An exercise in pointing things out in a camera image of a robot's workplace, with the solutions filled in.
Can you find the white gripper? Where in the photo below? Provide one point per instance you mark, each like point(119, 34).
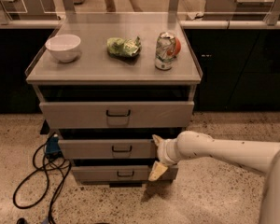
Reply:
point(162, 153)

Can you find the grey drawer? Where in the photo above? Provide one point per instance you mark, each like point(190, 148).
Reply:
point(108, 149)
point(101, 174)
point(81, 115)

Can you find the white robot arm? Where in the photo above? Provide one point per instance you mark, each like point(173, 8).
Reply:
point(255, 156)

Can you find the grey bottom drawer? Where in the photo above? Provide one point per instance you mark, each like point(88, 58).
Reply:
point(101, 174)

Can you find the grey drawer cabinet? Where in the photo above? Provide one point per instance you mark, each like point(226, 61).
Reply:
point(98, 76)

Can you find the grey top drawer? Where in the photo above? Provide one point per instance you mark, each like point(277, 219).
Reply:
point(81, 115)

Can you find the blue power box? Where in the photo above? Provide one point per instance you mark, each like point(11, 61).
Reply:
point(52, 147)

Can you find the crushed soda can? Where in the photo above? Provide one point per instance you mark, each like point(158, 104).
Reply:
point(165, 51)

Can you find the green chip bag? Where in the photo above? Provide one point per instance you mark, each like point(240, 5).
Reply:
point(126, 48)

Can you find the orange fruit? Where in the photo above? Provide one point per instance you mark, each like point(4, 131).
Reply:
point(177, 46)

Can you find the white ceramic bowl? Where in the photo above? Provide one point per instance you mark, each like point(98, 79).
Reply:
point(64, 48)

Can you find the background grey table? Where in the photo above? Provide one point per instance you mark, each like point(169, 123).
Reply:
point(236, 10)

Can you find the white counter rail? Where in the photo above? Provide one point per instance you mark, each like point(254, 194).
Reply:
point(250, 25)

